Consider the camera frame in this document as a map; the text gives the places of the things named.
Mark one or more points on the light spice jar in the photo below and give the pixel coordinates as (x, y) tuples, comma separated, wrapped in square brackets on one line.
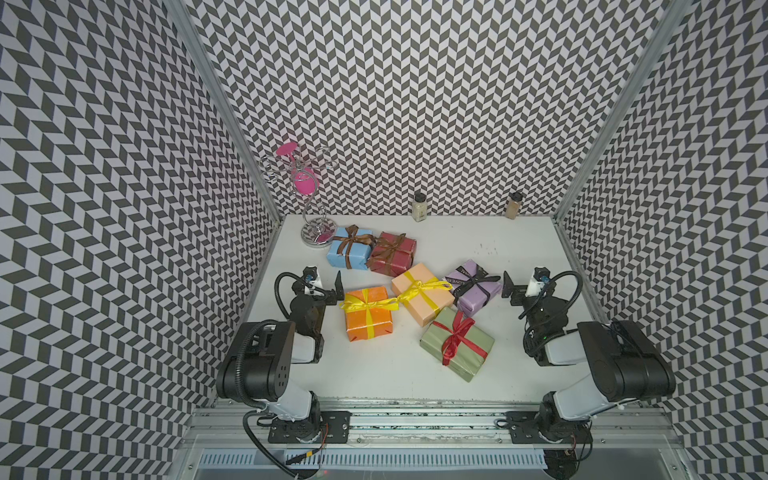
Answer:
[(419, 206)]

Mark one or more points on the black ribbon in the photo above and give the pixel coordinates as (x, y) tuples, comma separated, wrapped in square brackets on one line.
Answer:
[(463, 286)]

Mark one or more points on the aluminium front rail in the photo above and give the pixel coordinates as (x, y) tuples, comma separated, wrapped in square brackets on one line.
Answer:
[(441, 424)]

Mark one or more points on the brown spice jar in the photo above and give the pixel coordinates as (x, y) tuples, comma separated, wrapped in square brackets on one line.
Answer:
[(514, 205)]

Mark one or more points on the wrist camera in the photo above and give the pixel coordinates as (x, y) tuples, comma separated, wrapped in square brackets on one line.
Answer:
[(540, 277), (312, 278)]

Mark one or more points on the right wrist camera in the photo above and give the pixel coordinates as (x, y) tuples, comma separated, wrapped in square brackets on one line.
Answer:
[(540, 277)]

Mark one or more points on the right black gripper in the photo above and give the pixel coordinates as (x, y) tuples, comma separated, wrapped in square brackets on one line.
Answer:
[(518, 290)]

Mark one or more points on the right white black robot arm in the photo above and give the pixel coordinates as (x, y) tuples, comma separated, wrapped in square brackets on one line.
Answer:
[(624, 365)]

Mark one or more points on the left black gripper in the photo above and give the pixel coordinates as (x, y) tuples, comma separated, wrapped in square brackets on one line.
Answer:
[(330, 296)]

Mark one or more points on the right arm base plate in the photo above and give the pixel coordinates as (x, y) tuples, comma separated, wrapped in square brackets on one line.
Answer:
[(528, 427)]

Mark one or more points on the blue gift box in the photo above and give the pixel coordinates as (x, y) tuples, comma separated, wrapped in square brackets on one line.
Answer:
[(348, 249)]

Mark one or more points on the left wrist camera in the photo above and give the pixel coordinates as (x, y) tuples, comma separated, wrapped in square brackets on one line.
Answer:
[(312, 278)]

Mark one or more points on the green gift box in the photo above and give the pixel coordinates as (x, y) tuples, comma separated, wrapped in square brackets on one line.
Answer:
[(466, 364)]

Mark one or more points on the yellow ribbon of peach box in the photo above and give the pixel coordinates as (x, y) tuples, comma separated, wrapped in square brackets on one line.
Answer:
[(422, 294)]

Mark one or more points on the brown ribbon on red box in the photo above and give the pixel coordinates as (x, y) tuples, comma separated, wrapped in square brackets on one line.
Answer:
[(388, 250)]

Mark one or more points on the orange gift box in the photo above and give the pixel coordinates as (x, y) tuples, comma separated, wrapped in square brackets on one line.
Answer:
[(367, 315)]

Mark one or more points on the red ribbon on green box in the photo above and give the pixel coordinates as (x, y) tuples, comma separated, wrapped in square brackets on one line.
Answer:
[(460, 327)]

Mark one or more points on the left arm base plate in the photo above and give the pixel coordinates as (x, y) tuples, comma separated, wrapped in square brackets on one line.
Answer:
[(333, 427)]

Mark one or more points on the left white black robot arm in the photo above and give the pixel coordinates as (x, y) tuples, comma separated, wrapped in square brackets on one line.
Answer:
[(256, 369)]

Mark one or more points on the peach gift box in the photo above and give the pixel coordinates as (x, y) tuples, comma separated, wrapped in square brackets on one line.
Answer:
[(422, 321)]

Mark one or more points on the purple gift box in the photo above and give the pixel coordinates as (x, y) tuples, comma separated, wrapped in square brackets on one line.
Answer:
[(472, 302)]

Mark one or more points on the silver pink jewelry stand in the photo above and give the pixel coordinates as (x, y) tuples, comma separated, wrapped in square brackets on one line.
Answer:
[(303, 170)]

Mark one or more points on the red gift box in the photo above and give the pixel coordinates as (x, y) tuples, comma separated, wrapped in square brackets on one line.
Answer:
[(402, 261)]

